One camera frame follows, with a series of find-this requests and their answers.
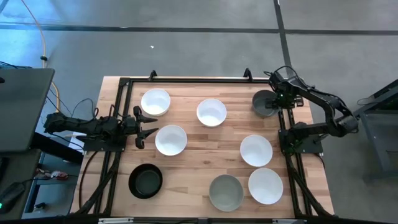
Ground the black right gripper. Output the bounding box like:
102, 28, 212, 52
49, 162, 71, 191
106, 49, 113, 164
264, 88, 305, 110

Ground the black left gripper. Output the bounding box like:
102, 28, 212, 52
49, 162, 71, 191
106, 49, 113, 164
123, 105, 159, 150

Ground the dark grey bowl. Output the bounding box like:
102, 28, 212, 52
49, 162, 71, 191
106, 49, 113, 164
251, 90, 280, 118

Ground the black bowl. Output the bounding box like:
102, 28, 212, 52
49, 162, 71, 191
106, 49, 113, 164
128, 163, 164, 200

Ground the light grey bowl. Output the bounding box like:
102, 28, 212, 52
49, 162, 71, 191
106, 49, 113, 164
208, 174, 244, 213

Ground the small white bowl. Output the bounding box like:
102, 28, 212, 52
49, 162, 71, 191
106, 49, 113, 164
141, 88, 172, 117

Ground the white paper sheet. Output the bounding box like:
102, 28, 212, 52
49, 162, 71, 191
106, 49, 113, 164
66, 131, 87, 156

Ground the red and white gadget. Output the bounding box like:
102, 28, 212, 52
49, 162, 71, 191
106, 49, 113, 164
35, 169, 70, 181

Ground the black side table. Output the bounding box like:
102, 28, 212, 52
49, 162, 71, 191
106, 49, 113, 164
353, 79, 398, 183

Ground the grey shelf cart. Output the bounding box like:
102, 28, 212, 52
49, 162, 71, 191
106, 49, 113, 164
22, 151, 82, 220

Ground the grey monitor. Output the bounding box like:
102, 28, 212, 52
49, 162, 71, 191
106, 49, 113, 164
0, 68, 56, 154

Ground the black computer mouse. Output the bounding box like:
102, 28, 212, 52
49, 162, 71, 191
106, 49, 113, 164
0, 181, 26, 215

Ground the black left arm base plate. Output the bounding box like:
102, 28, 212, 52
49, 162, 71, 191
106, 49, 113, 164
83, 134, 127, 153

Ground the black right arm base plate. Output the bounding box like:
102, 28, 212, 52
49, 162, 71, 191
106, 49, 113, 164
278, 122, 325, 155

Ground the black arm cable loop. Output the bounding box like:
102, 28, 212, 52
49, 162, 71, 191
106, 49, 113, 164
70, 98, 100, 121

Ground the black aluminium table frame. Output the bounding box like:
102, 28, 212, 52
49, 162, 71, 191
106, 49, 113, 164
70, 76, 335, 219

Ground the black floor cable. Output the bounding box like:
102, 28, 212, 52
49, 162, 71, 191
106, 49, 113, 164
77, 151, 100, 210

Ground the yellow hose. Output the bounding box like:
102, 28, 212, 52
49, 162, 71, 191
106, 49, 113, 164
20, 0, 62, 112

